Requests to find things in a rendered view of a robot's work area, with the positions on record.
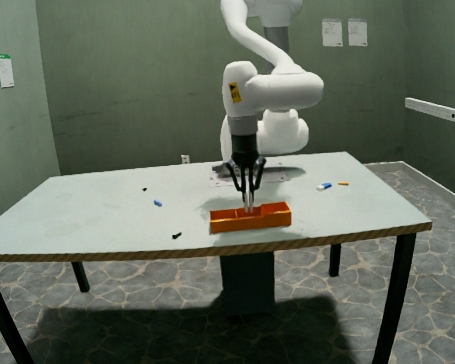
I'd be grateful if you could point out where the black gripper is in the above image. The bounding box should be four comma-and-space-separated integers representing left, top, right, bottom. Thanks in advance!
225, 133, 267, 213

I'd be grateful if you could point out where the orange three-compartment tray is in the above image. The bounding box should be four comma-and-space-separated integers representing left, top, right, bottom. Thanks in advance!
210, 201, 292, 233

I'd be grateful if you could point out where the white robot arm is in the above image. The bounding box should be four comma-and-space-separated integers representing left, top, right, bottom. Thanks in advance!
212, 0, 323, 178

